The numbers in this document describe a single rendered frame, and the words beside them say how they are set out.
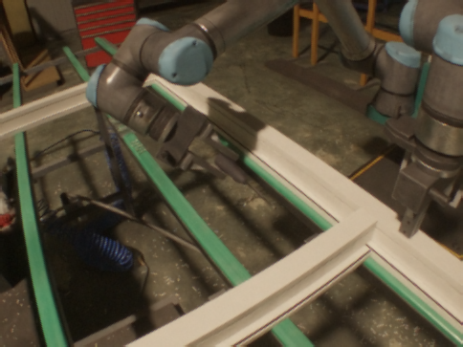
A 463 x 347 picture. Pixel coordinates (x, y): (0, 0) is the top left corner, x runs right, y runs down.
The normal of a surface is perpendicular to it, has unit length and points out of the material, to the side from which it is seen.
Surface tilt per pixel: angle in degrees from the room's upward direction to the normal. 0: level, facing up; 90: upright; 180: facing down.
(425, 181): 0
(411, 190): 90
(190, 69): 91
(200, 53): 91
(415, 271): 90
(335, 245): 0
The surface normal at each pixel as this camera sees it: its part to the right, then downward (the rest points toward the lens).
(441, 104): -0.88, 0.33
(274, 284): -0.06, -0.78
